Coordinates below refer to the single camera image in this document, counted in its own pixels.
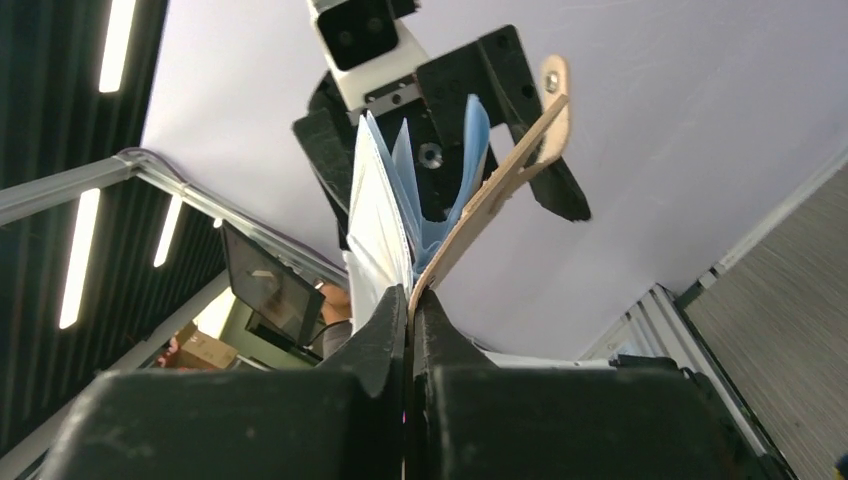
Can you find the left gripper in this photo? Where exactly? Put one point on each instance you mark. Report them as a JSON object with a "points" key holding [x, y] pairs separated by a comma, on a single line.
{"points": [[432, 102]]}

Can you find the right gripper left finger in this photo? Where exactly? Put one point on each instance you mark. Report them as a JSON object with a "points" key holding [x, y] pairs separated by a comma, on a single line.
{"points": [[339, 420]]}

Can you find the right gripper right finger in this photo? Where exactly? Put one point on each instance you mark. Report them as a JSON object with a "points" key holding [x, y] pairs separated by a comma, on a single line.
{"points": [[628, 418]]}

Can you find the blue card sleeves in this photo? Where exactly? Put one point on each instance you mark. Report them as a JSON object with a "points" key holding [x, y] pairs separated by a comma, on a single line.
{"points": [[390, 241]]}

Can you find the dark monitor screen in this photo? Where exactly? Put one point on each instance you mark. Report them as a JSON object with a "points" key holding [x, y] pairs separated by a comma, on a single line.
{"points": [[273, 290]]}

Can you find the cardboard box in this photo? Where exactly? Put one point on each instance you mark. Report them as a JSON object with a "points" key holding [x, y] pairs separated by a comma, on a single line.
{"points": [[197, 350]]}

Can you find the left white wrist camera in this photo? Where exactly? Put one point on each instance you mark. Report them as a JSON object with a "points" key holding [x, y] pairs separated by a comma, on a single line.
{"points": [[366, 45]]}

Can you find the aluminium front rail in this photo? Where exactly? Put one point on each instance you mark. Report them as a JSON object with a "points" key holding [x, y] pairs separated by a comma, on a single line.
{"points": [[653, 327]]}

